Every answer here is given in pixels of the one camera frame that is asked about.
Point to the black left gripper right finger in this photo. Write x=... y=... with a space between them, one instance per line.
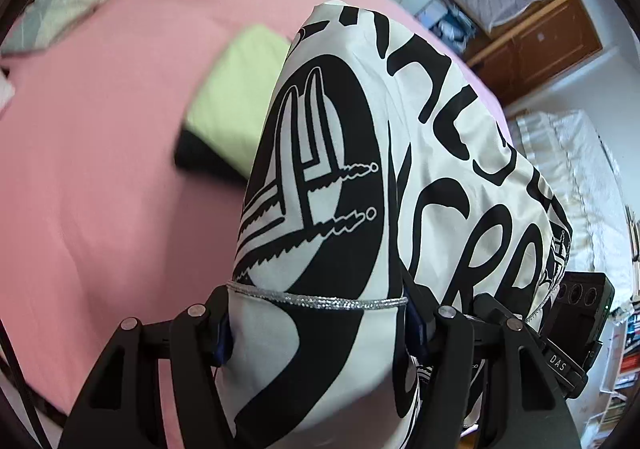
x=488 y=358

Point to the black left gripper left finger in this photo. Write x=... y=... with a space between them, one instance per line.
x=155 y=381

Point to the white black graffiti print garment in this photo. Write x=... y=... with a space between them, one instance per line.
x=379 y=166

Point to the white bookshelf with books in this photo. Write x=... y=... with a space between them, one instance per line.
x=621 y=372

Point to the white ruffled bed cover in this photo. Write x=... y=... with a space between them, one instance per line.
x=569 y=154

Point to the pink bed sheet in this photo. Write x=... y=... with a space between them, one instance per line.
x=97 y=224

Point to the green black folded garment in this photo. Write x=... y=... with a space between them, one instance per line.
x=221 y=129

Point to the wooden shelf cabinet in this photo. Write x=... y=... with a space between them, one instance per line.
x=514 y=46

